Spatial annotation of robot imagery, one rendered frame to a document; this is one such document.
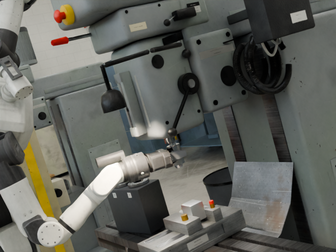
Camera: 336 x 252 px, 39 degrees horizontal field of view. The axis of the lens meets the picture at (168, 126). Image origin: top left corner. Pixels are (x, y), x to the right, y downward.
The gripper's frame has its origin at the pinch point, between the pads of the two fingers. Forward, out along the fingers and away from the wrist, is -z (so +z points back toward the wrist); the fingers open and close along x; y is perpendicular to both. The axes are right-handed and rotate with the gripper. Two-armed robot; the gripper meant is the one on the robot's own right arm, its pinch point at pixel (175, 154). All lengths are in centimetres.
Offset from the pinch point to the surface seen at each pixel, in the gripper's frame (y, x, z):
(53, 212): 42, 165, 48
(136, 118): -16.1, -5.4, 10.7
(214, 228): 26.5, -7.3, -4.3
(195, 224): 22.3, -9.5, 2.4
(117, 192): 14.4, 37.3, 18.3
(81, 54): -118, 976, -98
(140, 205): 19.9, 26.3, 12.3
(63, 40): -46, 2, 25
